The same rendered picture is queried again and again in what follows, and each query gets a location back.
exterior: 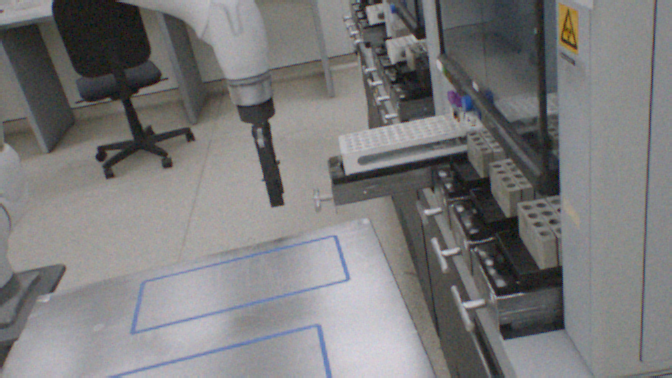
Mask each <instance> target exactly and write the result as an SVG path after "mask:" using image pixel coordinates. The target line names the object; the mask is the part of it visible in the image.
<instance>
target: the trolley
mask: <svg viewBox="0 0 672 378"><path fill-rule="evenodd" d="M0 378H438V376H437V374H436V372H435V369H434V367H432V365H431V361H430V359H429V356H428V354H427V352H426V348H425V346H424V344H423V341H422V339H421V337H420V334H419V333H418V331H417V329H416V326H415V324H414V321H413V318H412V316H411V313H410V311H409V309H408V306H407V304H406V301H404V298H403V296H402V293H401V291H400V289H399V285H398V283H397V281H396V278H395V276H394V274H393V271H392V268H391V266H390V263H388V261H387V258H386V256H385V254H384V250H383V248H382V246H381V243H380V241H379V239H378V235H377V233H376V230H375V228H374V226H373V223H371V221H370V219H369V217H368V216H367V217H363V219H359V220H354V221H350V222H346V223H341V224H336V225H332V226H328V227H324V228H320V229H314V230H310V231H306V232H301V233H297V234H292V235H288V237H283V238H279V239H275V240H271V241H265V242H261V243H257V244H253V245H248V246H244V247H239V248H235V249H230V250H226V251H222V253H217V254H212V255H208V256H204V257H199V258H195V259H191V260H185V261H181V262H177V263H173V264H168V265H163V267H159V268H154V269H150V270H146V271H141V272H136V273H132V274H127V275H123V276H119V277H114V278H109V280H105V281H100V282H96V283H92V284H87V285H82V286H78V287H73V288H69V289H65V290H59V292H55V293H51V294H46V295H42V296H39V297H37V299H36V301H35V303H34V307H33V309H32V311H31V313H30V315H29V319H28V321H26V323H25V325H24V328H23V330H22V333H21V335H20V337H19V340H18V341H14V343H13V346H12V348H11V350H10V352H9V355H8V357H7V360H6V362H5V363H4V364H3V367H2V369H1V371H0Z"/></svg>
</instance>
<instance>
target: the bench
mask: <svg viewBox="0 0 672 378"><path fill-rule="evenodd" d="M310 1H311V7H312V13H313V19H314V24H315V29H316V35H317V40H318V45H319V51H321V56H322V61H323V67H324V72H325V77H326V83H327V88H328V93H329V97H330V98H332V97H334V95H335V94H334V89H333V83H332V77H331V72H330V67H329V61H328V56H327V50H326V44H325V39H324V34H323V28H322V22H321V17H319V11H318V6H317V0H310ZM51 4H52V0H50V1H49V2H47V3H46V4H44V5H39V6H34V7H29V9H24V10H19V11H14V8H13V6H12V4H8V5H3V6H0V9H3V13H1V14H0V58H1V60H3V62H4V64H5V68H6V70H7V72H8V75H9V77H10V79H11V83H12V84H13V85H14V87H15V90H16V92H17V95H18V98H19V100H20V102H21V105H22V107H23V110H25V113H26V115H27V117H28V120H29V122H30V125H31V128H32V130H33V132H34V135H36V137H37V140H38V143H39V145H40V147H41V150H42V152H43V154H50V152H52V151H51V149H52V148H53V147H54V146H55V144H56V143H57V142H58V141H59V139H61V138H62V136H63V135H64V134H65V132H66V131H67V130H68V129H69V128H70V126H71V125H75V120H76V118H75V116H73V113H72V110H71V108H70V104H69V102H68V99H67V97H66V94H65V92H64V88H62V86H61V83H60V81H59V78H58V74H57V72H56V69H55V67H54V64H53V61H52V60H51V58H50V56H49V53H48V51H47V47H46V45H45V42H44V39H43V37H42V33H40V31H39V28H38V26H37V23H43V22H48V21H52V19H54V18H53V16H52V12H51ZM155 13H156V16H157V20H158V23H159V27H160V30H161V34H163V37H164V41H165V44H166V48H167V51H168V55H169V58H170V62H171V65H172V68H173V72H175V76H176V79H177V82H178V86H179V90H180V93H181V96H182V99H183V104H184V107H185V110H186V113H188V118H189V121H190V124H193V125H195V124H197V119H198V116H199V113H200V110H201V107H202V104H204V101H205V98H206V91H205V88H204V86H203V84H202V80H201V76H200V73H199V69H198V65H197V62H196V58H195V55H194V50H193V47H192V43H190V40H189V35H188V32H187V28H186V25H185V21H184V20H182V19H180V18H177V17H174V16H172V15H169V14H166V13H162V12H159V11H155Z"/></svg>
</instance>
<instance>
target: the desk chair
mask: <svg viewBox="0 0 672 378"><path fill-rule="evenodd" d="M51 12H52V16H53V18H54V21H55V22H56V25H57V27H58V30H59V32H60V36H61V39H62V41H63V44H64V46H66V50H67V53H68V55H69V58H70V62H71V64H72V67H73V69H74V70H75V72H77V73H79V74H80V76H81V78H79V79H78V80H77V86H78V90H79V94H80V97H81V98H83V99H84V100H80V101H76V102H74V103H76V104H77V103H81V102H84V101H86V102H95V101H99V100H104V99H107V98H110V99H111V100H117V99H120V98H121V101H122V105H123V108H124V110H125V115H126V118H127V122H129V125H130V126H129V127H130V130H131V133H132V137H133V139H132V140H125V141H120V142H114V143H108V144H103V145H100V146H97V147H96V149H97V154H96V156H95V159H96V160H97V161H98V162H103V161H104V160H105V159H106V158H107V153H106V152H105V150H116V149H122V150H121V152H119V153H118V154H116V155H115V156H114V157H111V158H110V159H108V160H107V161H106V162H105V163H104V164H103V165H102V166H103V169H105V170H103V171H104V174H105V177H106V179H109V176H111V178H112V177H115V174H114V171H112V169H111V166H112V165H115V164H117V163H118V162H120V161H121V160H123V159H125V158H126V157H129V156H131V155H132V154H134V153H136V152H137V150H139V149H144V151H147V152H149V153H152V154H154V155H158V156H161V157H164V158H162V159H161V162H162V166H163V169H165V168H167V167H168V168H171V167H173V161H172V158H171V157H167V156H168V153H167V152H166V151H165V149H163V148H161V147H160V146H158V145H155V144H154V143H158V142H161V141H164V140H168V139H172V138H175V137H178V136H181V135H184V134H185V138H187V141H188V142H191V140H192V141H195V137H194V134H193V131H191V128H190V127H183V128H179V129H175V130H169V131H165V132H161V134H160V133H157V135H155V132H154V131H153V130H152V127H151V125H148V126H146V128H145V129H143V126H141V123H140V122H139V120H138V116H137V113H136V110H135V109H134V106H133V104H132V100H131V97H132V96H133V95H135V94H138V93H139V90H140V89H143V88H147V87H151V85H154V84H156V83H159V82H160V81H164V80H168V79H169V78H168V77H167V78H163V79H161V77H162V72H161V71H160V68H158V67H157V66H156V65H155V64H154V63H153V62H152V61H151V60H149V59H150V56H151V45H150V42H149V38H148V34H146V31H145V28H144V24H143V20H142V17H141V14H140V9H139V6H138V5H132V4H128V3H124V2H118V1H114V0H52V4H51Z"/></svg>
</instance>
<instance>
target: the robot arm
mask: <svg viewBox="0 0 672 378"><path fill-rule="evenodd" d="M114 1H118V2H124V3H128V4H132V5H138V6H142V7H146V8H151V9H155V11H159V12H162V13H166V14H169V15H172V16H174V17H177V18H180V19H182V20H184V21H186V23H187V24H189V25H190V26H191V27H193V28H194V29H195V31H196V33H197V37H198V38H199V39H201V40H203V41H204V42H207V43H209V44H210V45H212V46H213V48H214V52H215V55H216V58H217V61H218V63H219V65H221V68H222V69H223V71H224V74H225V77H226V83H227V85H228V89H229V93H230V97H231V101H232V103H233V104H237V108H238V112H239V117H240V120H241V121H242V122H243V123H250V124H253V125H252V129H251V132H252V137H253V138H254V143H255V145H256V150H257V153H258V157H259V161H260V166H261V170H262V175H263V178H262V179H261V181H264V182H265V187H266V191H268V195H269V199H270V204H271V208H274V207H280V206H285V200H283V196H282V194H283V193H285V189H283V185H282V180H281V175H280V171H279V167H278V164H280V160H276V157H277V155H276V154H275V149H274V144H273V137H272V132H271V123H270V122H269V119H271V118H272V117H274V115H275V112H276V110H275V106H274V101H273V95H274V89H273V85H272V83H273V81H272V76H271V70H270V66H268V56H270V52H268V42H267V36H266V30H265V26H264V23H263V20H262V17H261V13H260V11H259V9H258V7H257V5H256V2H254V1H253V0H114ZM28 195H29V188H28V182H27V178H26V176H25V174H24V173H23V170H21V165H20V161H19V157H18V153H17V152H16V151H15V150H14V149H13V148H11V147H9V146H8V145H7V144H5V143H4V133H3V120H2V107H1V93H0V329H4V328H7V327H10V326H11V325H13V324H15V323H16V320H17V314H18V312H19V310H20V309H21V307H22V305H23V304H24V301H26V299H27V298H28V296H29V294H30V293H31V291H32V288H33V287H34V285H35V284H36V283H38V282H39V281H40V280H41V279H42V278H41V274H40V272H38V271H32V272H28V273H25V275H20V276H17V275H16V272H15V271H14V269H13V267H12V265H10V263H9V260H8V256H7V252H8V236H9V235H11V234H12V232H13V231H14V228H15V227H16V225H17V223H18V222H19V220H20V218H21V216H23V213H24V210H25V208H26V205H27V202H28Z"/></svg>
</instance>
